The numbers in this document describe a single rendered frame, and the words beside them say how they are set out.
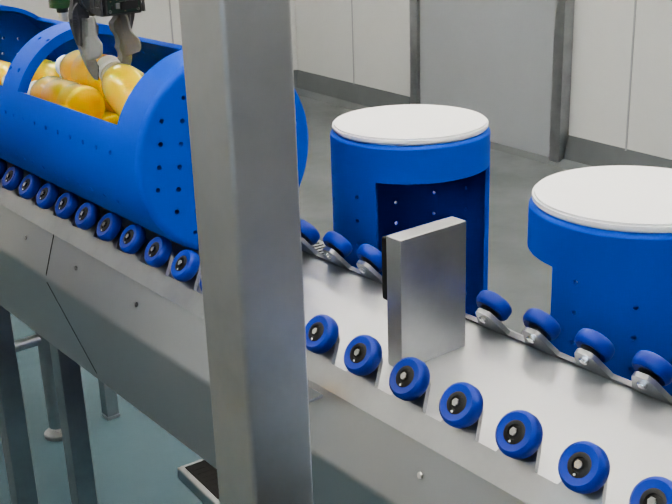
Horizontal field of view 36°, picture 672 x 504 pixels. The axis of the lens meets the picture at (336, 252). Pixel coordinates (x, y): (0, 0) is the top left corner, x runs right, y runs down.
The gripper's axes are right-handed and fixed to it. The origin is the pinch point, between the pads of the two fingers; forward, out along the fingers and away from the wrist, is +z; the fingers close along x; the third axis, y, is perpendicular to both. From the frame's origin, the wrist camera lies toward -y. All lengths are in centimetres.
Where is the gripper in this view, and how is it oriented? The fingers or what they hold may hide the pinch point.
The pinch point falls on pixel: (107, 68)
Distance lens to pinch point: 162.6
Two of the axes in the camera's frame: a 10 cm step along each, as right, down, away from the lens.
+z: 0.4, 9.4, 3.4
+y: 6.2, 2.5, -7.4
